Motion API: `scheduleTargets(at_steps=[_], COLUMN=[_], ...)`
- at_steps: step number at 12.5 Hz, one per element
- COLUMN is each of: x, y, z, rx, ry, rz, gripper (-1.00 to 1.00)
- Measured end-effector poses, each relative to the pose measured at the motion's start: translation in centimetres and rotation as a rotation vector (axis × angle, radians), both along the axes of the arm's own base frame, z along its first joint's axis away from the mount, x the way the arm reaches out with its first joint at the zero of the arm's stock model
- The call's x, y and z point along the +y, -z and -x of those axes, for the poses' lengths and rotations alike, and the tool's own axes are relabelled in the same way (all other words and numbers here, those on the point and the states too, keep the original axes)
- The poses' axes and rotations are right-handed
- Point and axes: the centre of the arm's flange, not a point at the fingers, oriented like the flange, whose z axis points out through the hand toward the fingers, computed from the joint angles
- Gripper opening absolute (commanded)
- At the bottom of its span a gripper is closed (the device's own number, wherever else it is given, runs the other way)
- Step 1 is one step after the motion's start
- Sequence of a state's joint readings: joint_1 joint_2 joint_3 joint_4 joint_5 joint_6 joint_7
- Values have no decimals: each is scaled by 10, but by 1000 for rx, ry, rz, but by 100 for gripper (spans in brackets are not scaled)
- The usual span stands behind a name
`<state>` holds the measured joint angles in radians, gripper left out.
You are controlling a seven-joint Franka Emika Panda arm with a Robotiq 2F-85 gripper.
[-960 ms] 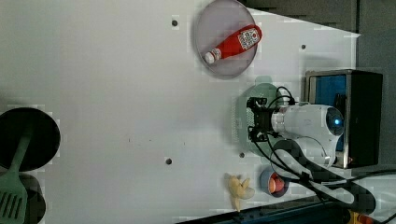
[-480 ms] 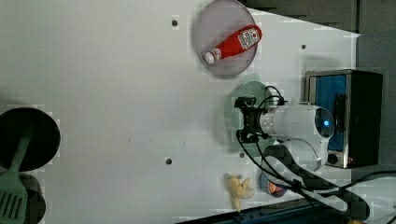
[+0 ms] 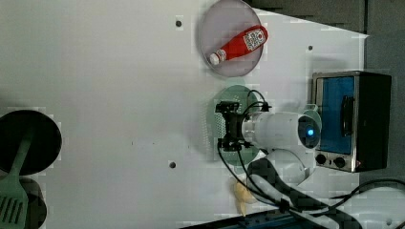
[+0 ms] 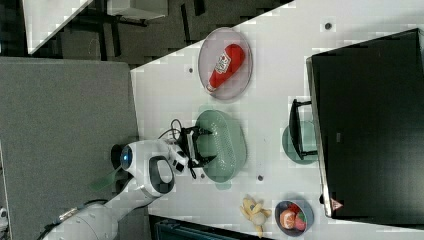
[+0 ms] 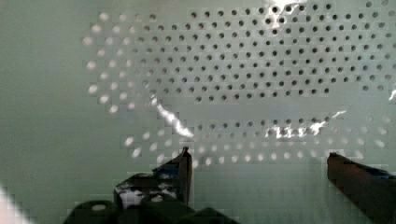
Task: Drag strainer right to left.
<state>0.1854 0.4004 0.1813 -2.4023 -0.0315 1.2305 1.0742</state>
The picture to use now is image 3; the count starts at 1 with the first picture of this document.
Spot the peeled toy banana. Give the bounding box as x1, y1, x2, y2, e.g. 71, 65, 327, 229
231, 178, 257, 217

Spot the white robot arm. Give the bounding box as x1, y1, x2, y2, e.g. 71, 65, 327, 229
215, 101, 404, 229

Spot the grey round plate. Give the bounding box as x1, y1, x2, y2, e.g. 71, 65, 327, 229
198, 0, 264, 77

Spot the green plastic spatula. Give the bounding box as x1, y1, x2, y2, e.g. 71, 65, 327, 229
0, 133, 32, 229

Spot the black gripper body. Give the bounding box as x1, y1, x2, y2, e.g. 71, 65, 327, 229
215, 101, 245, 152

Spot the green plastic strainer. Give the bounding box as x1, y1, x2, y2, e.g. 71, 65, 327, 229
202, 85, 264, 168

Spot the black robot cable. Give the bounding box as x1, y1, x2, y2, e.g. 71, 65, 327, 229
217, 89, 405, 218

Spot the black toaster oven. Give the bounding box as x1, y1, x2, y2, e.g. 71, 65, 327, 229
311, 71, 392, 173

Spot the red ketchup bottle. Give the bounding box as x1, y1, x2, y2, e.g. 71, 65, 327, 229
208, 25, 268, 66

